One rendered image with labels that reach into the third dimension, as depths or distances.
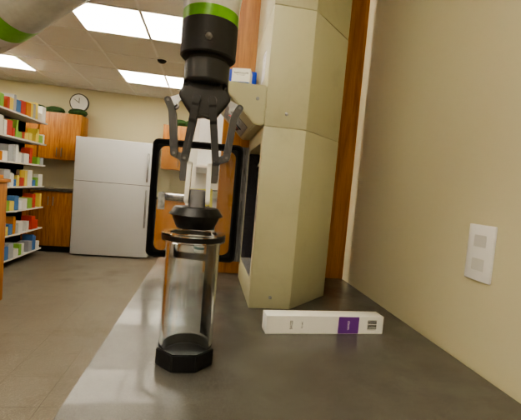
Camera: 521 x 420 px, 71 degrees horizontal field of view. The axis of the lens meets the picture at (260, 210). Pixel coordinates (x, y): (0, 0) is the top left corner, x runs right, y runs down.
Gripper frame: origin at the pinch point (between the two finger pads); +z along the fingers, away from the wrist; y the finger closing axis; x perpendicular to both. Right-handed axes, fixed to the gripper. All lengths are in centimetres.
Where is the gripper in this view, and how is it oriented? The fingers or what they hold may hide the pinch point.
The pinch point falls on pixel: (198, 183)
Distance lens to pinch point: 63.1
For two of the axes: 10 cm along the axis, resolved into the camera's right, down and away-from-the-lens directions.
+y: -9.9, -0.8, -1.4
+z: -0.9, 9.9, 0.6
